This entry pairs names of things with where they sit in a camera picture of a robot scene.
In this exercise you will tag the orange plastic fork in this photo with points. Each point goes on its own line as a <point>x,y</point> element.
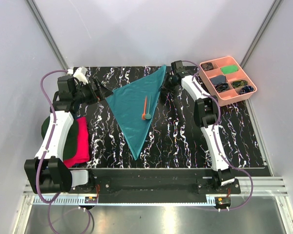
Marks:
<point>144,109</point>

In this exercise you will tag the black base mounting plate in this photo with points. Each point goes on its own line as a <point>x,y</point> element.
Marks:
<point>152,197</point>

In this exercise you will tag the green rolled cloth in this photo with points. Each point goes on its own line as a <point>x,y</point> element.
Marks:
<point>229,69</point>

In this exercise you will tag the pink folded cloth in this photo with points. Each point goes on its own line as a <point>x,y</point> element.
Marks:
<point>82,152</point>

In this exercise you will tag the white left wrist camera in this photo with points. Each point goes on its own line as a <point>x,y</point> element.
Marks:
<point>79,74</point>

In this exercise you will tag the aluminium frame post left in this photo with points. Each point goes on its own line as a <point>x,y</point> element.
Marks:
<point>46,33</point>

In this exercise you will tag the blue black rolled cloth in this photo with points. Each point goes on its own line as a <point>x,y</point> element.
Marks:
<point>246,89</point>

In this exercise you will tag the aluminium frame post right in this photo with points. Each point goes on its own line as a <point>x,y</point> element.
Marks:
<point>261,30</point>

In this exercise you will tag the dark green baseball cap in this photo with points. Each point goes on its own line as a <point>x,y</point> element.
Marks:
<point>70,147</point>

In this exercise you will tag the pink compartment tray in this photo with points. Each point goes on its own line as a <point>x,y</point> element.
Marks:
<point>232,95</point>

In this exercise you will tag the aluminium front rail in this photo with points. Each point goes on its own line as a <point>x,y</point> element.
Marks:
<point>242,185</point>

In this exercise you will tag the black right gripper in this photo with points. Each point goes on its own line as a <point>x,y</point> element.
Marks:
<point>165,88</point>

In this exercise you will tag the black patterned rolled cloth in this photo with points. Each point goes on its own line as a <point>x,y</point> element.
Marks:
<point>222,87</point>

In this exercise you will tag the grey blue rolled cloth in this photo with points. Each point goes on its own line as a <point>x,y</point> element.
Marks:
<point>218,79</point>

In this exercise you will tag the yellow black rolled cloth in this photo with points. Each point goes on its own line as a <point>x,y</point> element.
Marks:
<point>239,83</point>

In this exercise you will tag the aluminium frame post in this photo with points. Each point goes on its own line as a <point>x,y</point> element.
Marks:
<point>46,33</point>
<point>261,30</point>

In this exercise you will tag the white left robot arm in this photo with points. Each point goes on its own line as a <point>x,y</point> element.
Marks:
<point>47,172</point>

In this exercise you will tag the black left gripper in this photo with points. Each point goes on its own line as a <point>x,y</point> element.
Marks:
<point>93,95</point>

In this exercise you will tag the teal plastic spoon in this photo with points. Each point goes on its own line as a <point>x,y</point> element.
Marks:
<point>148,114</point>

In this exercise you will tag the teal cloth napkin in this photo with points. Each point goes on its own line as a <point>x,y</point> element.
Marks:
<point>127,105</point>

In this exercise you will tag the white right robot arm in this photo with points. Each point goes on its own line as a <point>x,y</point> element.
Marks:
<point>154,117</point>

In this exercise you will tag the dark patterned rolled cloth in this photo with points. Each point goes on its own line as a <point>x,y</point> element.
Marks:
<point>207,66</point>

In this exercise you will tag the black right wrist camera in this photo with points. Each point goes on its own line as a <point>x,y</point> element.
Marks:
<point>178,68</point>

